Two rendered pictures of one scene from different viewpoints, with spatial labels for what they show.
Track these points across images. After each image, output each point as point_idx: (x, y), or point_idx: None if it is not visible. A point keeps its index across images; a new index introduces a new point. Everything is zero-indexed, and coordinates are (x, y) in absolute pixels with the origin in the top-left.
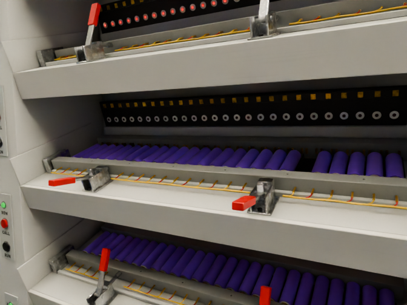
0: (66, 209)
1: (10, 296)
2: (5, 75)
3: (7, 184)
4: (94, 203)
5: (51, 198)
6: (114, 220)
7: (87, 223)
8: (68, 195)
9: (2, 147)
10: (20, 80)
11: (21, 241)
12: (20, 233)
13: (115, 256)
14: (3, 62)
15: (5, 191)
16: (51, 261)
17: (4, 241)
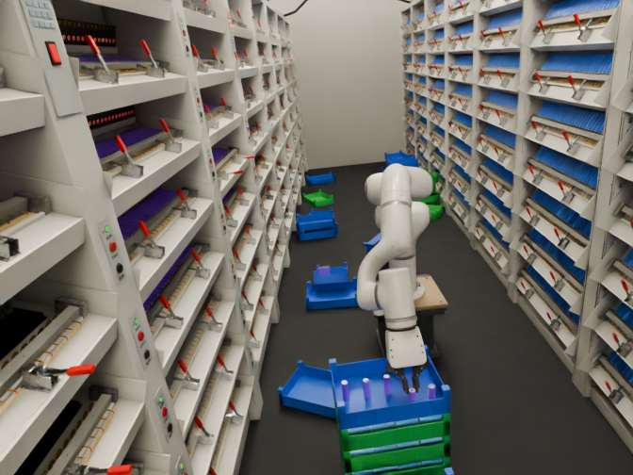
0: (225, 192)
1: (229, 253)
2: (207, 138)
3: (218, 195)
4: (230, 182)
5: (224, 189)
6: (231, 186)
7: None
8: (227, 184)
9: (214, 176)
10: (209, 139)
11: (225, 220)
12: (224, 216)
13: None
14: (205, 131)
15: (218, 199)
16: None
17: (223, 226)
